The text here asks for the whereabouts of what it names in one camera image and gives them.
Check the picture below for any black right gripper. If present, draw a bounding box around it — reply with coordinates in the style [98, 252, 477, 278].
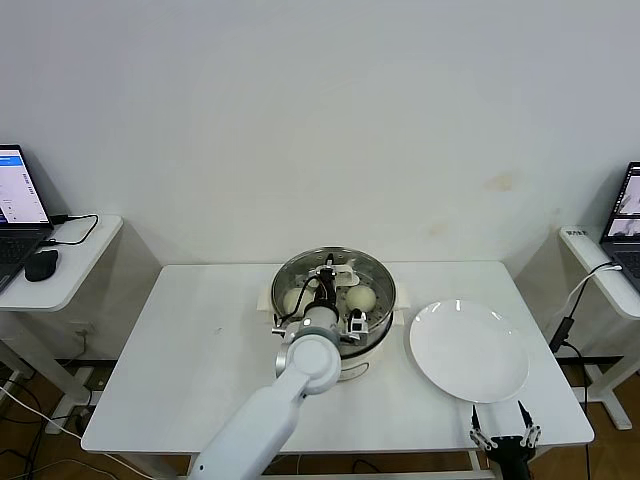
[468, 399, 544, 480]

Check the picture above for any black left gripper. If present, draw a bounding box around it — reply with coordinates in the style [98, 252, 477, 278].
[315, 253, 340, 307]

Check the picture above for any white steamed baozi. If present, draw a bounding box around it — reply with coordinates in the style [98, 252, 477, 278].
[283, 289, 311, 315]
[346, 285, 377, 311]

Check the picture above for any stainless steel steamer basket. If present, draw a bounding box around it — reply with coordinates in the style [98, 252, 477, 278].
[271, 245, 397, 354]

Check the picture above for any white round plate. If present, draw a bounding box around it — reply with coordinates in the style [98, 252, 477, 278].
[408, 298, 530, 405]

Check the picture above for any white electric cooker pot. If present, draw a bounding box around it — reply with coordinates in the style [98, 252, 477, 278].
[256, 282, 412, 387]

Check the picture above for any black power adapter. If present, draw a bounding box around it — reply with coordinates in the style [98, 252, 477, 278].
[548, 315, 576, 351]

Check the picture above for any open laptop dark screen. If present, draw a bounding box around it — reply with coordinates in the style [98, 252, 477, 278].
[598, 160, 640, 294]

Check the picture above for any white floor power strip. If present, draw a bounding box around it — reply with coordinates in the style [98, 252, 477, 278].
[73, 366, 107, 392]

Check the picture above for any black computer mouse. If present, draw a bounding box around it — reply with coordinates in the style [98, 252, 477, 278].
[24, 248, 60, 282]

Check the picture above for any open laptop white screen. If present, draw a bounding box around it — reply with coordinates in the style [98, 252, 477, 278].
[0, 143, 55, 294]

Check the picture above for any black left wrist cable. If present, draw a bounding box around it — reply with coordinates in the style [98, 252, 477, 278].
[273, 279, 322, 329]

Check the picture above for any black adapter cable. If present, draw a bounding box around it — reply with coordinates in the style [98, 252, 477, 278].
[559, 342, 599, 416]

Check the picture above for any white charging cable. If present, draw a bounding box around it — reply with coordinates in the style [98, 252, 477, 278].
[567, 263, 624, 317]

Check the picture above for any black laptop charger cable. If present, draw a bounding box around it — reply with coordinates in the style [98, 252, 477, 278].
[39, 213, 100, 247]

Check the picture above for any white floor cable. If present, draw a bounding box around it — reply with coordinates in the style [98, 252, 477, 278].
[0, 384, 84, 441]

